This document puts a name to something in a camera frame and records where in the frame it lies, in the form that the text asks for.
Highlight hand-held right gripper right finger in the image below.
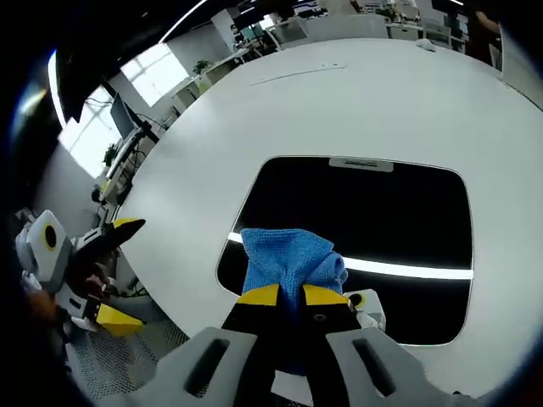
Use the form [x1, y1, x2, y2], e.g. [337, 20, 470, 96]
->
[302, 283, 430, 407]

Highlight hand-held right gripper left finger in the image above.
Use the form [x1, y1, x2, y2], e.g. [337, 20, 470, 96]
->
[156, 283, 282, 407]

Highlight blue cleaning cloth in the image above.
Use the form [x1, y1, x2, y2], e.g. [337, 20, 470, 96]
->
[239, 227, 350, 376]

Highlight person's left hand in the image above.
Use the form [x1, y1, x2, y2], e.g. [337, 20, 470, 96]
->
[70, 261, 113, 300]

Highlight grey mesh office chair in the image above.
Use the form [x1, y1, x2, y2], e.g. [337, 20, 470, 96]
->
[62, 295, 193, 402]

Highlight silver laptop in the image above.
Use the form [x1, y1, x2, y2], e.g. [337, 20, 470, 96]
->
[106, 91, 146, 179]

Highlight large dark screen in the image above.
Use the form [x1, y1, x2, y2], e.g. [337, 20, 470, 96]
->
[53, 40, 129, 125]

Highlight white office desk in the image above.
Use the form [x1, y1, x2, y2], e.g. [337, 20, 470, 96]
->
[171, 53, 249, 112]

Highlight white upright board box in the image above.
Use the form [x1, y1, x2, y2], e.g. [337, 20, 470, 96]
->
[500, 24, 539, 99]

